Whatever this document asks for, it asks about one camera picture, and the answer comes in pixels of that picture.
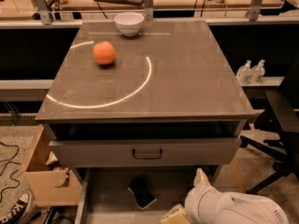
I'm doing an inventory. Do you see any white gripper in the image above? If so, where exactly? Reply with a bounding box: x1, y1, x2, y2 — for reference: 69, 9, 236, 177
160, 168, 229, 224

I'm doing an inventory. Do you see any green and yellow sponge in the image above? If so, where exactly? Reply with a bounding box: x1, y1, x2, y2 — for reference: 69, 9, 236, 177
127, 177, 157, 210

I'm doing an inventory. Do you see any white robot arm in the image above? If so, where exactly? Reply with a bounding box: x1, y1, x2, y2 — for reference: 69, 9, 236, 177
160, 168, 290, 224

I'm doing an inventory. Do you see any grey top drawer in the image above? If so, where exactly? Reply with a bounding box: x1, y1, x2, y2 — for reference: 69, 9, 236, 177
50, 137, 240, 168

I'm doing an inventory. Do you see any open grey middle drawer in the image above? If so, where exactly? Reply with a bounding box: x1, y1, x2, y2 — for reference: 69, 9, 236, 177
75, 167, 196, 224

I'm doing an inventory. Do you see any grey drawer cabinet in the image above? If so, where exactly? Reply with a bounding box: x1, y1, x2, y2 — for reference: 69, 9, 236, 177
35, 19, 256, 224

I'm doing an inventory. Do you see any black office chair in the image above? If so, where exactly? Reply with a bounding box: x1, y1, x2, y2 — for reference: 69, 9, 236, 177
240, 58, 299, 194

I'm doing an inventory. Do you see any cardboard box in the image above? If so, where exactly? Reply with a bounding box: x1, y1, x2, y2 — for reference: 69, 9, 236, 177
17, 126, 82, 207

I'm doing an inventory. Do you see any left clear plastic bottle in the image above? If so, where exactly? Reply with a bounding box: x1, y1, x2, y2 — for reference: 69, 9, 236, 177
236, 60, 251, 84

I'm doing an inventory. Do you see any orange fruit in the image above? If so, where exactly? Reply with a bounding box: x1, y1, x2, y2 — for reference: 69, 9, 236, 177
93, 41, 116, 65

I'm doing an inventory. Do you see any black and white sneaker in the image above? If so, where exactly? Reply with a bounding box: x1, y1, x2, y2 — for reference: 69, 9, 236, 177
0, 191, 32, 224

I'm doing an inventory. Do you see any white ceramic bowl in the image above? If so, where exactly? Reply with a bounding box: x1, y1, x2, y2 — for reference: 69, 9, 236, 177
114, 12, 144, 36

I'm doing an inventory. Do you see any black drawer handle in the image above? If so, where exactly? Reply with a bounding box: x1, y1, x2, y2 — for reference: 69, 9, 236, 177
132, 149, 163, 160

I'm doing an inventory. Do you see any black floor cable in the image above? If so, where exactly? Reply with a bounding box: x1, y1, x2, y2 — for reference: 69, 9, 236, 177
0, 141, 22, 203

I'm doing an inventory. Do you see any middle metal frame post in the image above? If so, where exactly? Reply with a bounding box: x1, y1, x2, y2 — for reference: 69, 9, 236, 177
144, 0, 153, 21

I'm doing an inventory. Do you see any metal frame post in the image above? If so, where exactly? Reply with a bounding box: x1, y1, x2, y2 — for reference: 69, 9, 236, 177
144, 0, 153, 21
29, 0, 54, 25
246, 0, 263, 21

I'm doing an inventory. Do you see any right metal frame post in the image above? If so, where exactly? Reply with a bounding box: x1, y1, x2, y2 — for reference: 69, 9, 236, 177
246, 0, 263, 21

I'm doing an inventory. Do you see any left metal frame post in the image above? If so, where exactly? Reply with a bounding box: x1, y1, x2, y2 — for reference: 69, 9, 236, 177
29, 0, 54, 25

